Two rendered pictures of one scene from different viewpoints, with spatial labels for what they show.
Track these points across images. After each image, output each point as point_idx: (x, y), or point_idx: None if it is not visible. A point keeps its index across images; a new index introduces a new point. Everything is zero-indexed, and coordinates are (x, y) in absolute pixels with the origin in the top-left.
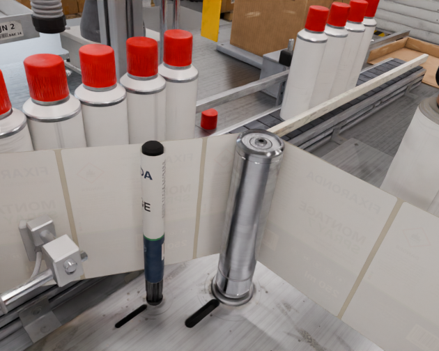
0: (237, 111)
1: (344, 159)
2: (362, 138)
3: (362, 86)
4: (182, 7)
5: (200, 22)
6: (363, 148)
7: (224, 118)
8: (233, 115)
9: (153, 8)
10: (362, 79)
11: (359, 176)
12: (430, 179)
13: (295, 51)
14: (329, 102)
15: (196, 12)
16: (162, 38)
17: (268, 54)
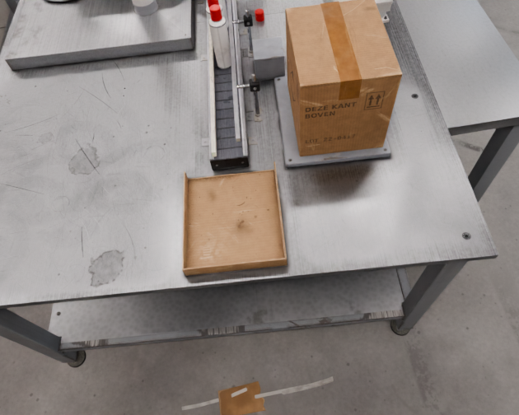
0: (264, 35)
1: (183, 24)
2: (198, 68)
3: (210, 56)
4: None
5: (455, 99)
6: (181, 34)
7: (261, 26)
8: (260, 31)
9: None
10: (230, 91)
11: (171, 20)
12: None
13: None
14: (209, 30)
15: (500, 114)
16: None
17: (279, 38)
